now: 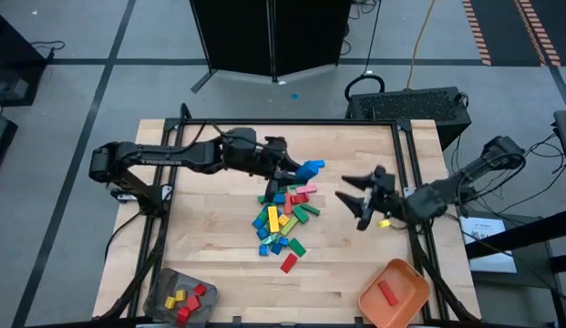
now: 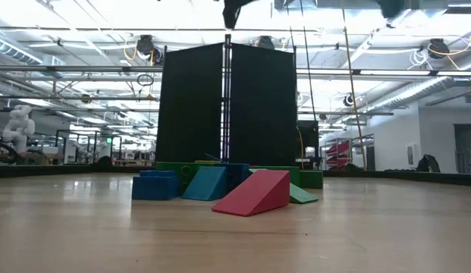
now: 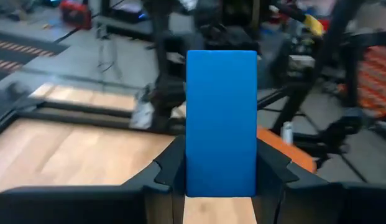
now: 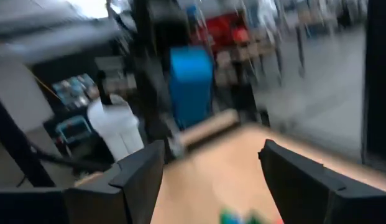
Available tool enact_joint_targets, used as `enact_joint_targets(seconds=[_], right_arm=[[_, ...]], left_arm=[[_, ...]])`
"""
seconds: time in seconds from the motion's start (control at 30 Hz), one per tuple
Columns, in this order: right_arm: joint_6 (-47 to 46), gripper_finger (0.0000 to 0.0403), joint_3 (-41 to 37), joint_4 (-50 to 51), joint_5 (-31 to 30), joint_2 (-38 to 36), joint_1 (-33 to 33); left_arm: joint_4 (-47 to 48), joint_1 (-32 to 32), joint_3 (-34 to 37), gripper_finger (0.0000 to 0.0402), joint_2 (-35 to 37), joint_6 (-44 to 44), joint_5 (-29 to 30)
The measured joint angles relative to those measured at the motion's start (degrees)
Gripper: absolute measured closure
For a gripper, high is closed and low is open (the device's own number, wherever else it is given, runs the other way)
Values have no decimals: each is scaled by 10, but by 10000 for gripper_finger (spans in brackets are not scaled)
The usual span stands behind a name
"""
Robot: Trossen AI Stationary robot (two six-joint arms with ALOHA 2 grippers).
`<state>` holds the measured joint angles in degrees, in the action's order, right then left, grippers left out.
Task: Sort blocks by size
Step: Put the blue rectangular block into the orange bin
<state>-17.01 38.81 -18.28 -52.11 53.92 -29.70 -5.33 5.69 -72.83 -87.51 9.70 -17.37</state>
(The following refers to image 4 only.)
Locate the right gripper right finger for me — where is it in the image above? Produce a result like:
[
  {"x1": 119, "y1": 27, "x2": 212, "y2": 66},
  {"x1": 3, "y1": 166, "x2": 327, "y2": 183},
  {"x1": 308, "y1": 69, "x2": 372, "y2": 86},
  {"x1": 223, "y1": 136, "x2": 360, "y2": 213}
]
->
[{"x1": 257, "y1": 139, "x2": 386, "y2": 224}]

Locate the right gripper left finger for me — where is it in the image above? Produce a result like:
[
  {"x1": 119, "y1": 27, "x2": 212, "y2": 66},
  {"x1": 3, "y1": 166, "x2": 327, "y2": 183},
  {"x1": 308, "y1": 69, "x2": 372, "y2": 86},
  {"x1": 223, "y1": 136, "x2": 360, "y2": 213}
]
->
[{"x1": 64, "y1": 139, "x2": 165, "y2": 224}]

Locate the white bulky object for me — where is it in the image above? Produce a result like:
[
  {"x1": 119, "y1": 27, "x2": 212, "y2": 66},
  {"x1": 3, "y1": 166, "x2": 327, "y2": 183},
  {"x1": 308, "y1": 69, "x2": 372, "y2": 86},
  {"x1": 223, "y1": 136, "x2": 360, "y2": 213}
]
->
[{"x1": 86, "y1": 95, "x2": 145, "y2": 162}]

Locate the computer monitor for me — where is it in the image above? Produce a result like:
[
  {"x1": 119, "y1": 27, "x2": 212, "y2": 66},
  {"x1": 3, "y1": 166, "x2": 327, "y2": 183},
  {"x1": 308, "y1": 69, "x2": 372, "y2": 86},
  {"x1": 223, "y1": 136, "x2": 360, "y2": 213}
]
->
[{"x1": 52, "y1": 73, "x2": 99, "y2": 109}]

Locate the blue bin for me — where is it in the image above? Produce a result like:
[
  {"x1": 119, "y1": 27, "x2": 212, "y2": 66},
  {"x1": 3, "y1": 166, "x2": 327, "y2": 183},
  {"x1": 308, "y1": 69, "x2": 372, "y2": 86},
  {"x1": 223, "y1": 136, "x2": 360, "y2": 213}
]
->
[{"x1": 168, "y1": 45, "x2": 214, "y2": 129}]

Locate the black panel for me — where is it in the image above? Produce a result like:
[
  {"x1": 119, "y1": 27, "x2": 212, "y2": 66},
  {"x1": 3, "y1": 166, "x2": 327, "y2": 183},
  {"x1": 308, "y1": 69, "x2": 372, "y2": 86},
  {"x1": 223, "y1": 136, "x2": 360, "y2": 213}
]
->
[{"x1": 362, "y1": 0, "x2": 386, "y2": 164}]

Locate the red shelf rack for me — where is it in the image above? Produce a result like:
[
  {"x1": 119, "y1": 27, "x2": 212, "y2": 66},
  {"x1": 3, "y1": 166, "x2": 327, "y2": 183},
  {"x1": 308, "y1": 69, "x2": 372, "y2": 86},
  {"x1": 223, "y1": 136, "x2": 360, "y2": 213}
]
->
[{"x1": 197, "y1": 12, "x2": 251, "y2": 54}]

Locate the black metal post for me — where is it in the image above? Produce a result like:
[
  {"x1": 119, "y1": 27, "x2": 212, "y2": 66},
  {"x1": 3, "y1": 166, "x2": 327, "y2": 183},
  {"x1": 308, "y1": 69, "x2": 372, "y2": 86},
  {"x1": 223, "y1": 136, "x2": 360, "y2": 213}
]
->
[{"x1": 0, "y1": 93, "x2": 55, "y2": 188}]

